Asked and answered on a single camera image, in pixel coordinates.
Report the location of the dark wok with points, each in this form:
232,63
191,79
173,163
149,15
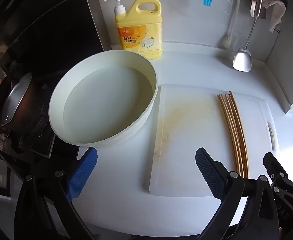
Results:
29,105

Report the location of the white round basin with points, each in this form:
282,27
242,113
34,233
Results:
106,100

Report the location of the beige dish cloth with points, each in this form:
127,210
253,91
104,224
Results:
276,10

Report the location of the metal pot lid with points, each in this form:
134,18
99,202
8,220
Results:
14,100

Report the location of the black gas stove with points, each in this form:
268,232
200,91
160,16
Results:
44,140

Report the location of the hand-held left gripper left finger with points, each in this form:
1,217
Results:
82,172

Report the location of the white plastic cutting board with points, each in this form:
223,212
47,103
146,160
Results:
191,130

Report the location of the yellow detergent pump bottle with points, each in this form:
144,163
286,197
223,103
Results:
139,30

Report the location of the metal cooking spatula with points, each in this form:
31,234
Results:
242,60

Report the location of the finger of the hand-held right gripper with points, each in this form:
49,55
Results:
274,163

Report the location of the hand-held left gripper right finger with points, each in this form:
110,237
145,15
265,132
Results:
209,172

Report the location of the black range hood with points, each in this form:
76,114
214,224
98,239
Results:
49,17

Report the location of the row of wooden chopsticks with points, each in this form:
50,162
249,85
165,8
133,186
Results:
236,135

